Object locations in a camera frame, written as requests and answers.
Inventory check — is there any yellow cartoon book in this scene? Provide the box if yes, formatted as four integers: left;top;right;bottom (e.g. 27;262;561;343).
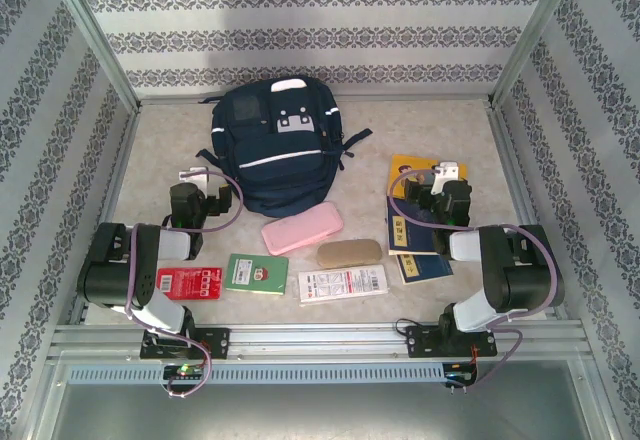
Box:
388;153;469;202

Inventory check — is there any navy blue backpack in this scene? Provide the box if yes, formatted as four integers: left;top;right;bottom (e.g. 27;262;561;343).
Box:
195;76;374;219

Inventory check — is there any green notebook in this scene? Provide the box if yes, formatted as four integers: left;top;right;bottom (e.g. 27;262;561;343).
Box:
224;252;290;297

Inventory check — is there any red package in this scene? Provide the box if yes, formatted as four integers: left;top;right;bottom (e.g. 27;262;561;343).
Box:
156;266;223;302

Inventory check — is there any pink pencil case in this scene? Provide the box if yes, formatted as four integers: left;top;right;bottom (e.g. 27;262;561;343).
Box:
260;201;345;256

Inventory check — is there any tan glasses case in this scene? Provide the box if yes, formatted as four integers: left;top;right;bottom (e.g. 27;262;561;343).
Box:
316;238;383;270

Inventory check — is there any white ruler set package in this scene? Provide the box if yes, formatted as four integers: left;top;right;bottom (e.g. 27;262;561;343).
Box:
297;263;390;307

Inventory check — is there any circuit board with green light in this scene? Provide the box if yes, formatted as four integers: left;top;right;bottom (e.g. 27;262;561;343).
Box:
163;364;204;380

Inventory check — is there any small circuit board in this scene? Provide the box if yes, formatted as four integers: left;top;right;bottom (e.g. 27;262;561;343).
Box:
444;363;476;386

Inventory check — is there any grey metal panel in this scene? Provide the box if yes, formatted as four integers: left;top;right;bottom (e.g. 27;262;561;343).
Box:
29;359;616;440

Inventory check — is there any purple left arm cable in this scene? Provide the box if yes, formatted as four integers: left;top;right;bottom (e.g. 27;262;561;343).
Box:
122;169;246;401

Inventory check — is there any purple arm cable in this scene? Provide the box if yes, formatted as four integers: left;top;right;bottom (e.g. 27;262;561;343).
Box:
122;169;246;401
387;167;566;391

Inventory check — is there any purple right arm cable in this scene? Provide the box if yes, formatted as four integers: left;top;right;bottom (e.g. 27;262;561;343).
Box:
387;167;566;391

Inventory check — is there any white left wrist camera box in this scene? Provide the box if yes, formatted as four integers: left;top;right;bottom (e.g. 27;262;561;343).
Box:
178;165;211;196

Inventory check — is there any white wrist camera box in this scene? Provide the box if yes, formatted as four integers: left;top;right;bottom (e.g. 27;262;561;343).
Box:
432;160;460;196
178;165;211;196

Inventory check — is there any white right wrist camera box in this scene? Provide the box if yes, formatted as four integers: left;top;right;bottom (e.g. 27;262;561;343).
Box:
432;160;460;196

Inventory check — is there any aluminium side rail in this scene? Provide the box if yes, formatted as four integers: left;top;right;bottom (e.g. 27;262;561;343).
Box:
69;104;142;326
487;102;571;321

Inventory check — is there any thin aluminium rail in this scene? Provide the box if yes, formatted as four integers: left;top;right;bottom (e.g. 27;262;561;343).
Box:
137;92;494;107

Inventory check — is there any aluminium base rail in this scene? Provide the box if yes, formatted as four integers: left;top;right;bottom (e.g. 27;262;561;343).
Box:
49;323;586;361

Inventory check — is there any grey slotted cable duct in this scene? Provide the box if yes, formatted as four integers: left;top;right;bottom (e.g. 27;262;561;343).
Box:
67;363;446;385

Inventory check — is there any aluminium frame post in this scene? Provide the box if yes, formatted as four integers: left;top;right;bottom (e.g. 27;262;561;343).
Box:
42;0;140;111
487;0;585;109

